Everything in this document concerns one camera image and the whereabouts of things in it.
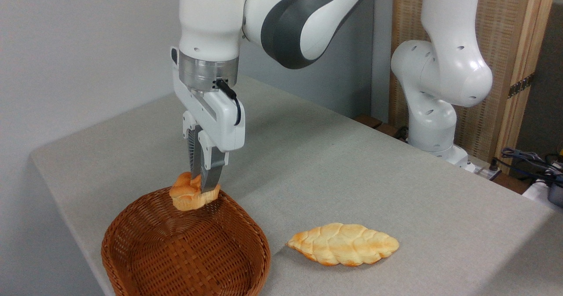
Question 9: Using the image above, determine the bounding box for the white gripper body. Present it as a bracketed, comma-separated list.
[170, 47, 246, 153]

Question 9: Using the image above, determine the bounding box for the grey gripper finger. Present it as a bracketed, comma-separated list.
[182, 110, 203, 179]
[197, 130, 230, 194]

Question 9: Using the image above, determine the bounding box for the small round braided bread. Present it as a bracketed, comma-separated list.
[169, 172, 221, 212]

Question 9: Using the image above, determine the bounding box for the brown woven wicker basket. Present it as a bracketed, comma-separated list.
[101, 183, 271, 296]

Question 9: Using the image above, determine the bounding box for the long braided bread loaf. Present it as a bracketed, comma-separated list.
[287, 223, 400, 267]

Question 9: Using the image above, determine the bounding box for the grey tablecloth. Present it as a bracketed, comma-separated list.
[30, 75, 563, 296]

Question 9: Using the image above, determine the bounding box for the wooden rattan folding screen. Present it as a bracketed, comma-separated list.
[389, 0, 558, 175]

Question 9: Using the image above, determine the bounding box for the black metal screen hinge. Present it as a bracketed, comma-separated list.
[508, 73, 535, 99]

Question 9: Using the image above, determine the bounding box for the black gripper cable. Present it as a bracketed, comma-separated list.
[215, 79, 242, 127]

